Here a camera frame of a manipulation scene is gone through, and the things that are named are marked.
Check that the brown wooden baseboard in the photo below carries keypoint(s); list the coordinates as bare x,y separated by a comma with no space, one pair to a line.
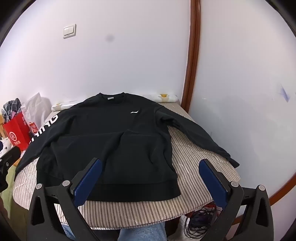
284,191

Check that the brown wooden door frame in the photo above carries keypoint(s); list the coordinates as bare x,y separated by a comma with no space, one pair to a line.
193,58

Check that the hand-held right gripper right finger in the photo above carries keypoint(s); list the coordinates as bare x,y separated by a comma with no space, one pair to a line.
211,180

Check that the black sweatshirt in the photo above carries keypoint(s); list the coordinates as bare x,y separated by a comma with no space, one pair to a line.
104,139

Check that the striped bed blanket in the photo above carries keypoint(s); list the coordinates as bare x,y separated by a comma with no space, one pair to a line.
196,150

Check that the white wall light switch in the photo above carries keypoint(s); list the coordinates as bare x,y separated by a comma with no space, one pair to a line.
69,31

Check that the dark plaid cloth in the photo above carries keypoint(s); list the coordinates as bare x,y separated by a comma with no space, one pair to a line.
11,107

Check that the white plastic bag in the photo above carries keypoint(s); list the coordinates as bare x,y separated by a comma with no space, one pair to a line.
37,106

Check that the green cloth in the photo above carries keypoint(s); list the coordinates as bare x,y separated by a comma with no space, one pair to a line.
9,182

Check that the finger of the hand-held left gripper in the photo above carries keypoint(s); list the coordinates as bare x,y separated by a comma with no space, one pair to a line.
11,157

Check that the blue jeans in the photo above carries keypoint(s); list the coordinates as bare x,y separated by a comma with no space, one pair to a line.
138,234

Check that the red paper shopping bag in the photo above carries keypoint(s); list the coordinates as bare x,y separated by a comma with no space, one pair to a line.
16,132

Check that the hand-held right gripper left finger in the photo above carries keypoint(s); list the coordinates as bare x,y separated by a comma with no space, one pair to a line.
89,180

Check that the rolled white floral cloth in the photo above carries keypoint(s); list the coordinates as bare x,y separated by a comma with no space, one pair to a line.
166,98

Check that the white dotted cloth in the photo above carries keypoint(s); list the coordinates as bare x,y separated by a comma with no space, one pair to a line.
4,146

